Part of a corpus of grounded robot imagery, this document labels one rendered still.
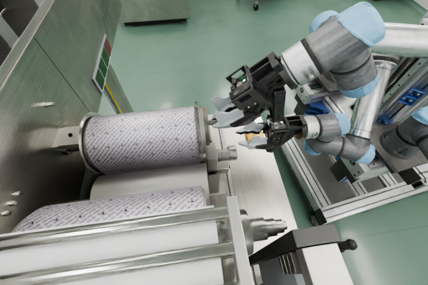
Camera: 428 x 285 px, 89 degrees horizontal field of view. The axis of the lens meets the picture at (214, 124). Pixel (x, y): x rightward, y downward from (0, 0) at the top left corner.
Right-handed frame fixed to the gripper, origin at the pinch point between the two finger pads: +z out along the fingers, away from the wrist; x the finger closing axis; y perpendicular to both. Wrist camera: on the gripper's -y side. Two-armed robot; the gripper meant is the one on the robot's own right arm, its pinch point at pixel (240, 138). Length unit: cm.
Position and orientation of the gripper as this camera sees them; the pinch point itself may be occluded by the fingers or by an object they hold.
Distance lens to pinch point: 72.4
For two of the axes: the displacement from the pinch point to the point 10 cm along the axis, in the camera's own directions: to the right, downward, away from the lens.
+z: -9.9, 1.1, -0.8
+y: 0.0, -5.8, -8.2
